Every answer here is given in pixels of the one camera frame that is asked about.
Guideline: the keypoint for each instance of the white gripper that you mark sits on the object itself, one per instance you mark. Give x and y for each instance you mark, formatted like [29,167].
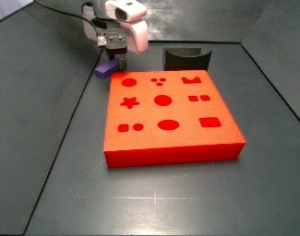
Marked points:
[116,26]

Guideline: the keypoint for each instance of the purple rectangular block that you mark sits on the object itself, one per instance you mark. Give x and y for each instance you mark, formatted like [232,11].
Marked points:
[108,69]

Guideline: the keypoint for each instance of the black curved fixture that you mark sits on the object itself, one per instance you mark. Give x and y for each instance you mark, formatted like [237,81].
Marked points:
[185,59]

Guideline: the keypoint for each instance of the red foam shape board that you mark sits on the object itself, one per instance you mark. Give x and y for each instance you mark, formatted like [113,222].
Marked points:
[168,118]

